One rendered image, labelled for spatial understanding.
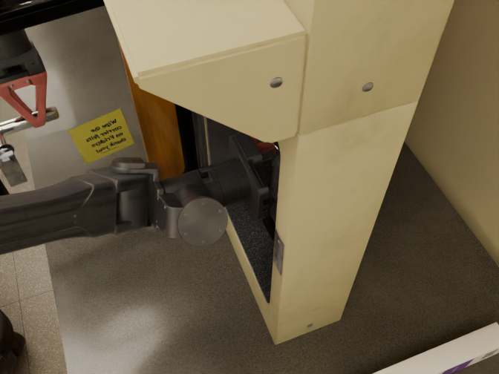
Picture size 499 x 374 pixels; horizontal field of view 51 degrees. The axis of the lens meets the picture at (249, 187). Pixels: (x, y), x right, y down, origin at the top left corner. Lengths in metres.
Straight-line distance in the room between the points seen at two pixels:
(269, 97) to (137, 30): 0.10
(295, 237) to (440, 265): 0.43
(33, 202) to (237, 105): 0.27
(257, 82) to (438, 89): 0.68
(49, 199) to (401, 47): 0.37
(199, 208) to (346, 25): 0.29
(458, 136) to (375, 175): 0.49
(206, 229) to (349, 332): 0.35
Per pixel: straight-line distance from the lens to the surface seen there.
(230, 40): 0.34
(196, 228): 0.58
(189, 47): 0.34
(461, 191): 1.03
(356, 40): 0.38
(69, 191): 0.59
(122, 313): 0.87
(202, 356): 0.83
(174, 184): 0.65
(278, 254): 0.60
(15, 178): 0.76
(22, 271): 2.10
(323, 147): 0.44
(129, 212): 0.63
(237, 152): 0.67
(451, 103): 0.99
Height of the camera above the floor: 1.72
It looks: 54 degrees down
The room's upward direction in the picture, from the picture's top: straight up
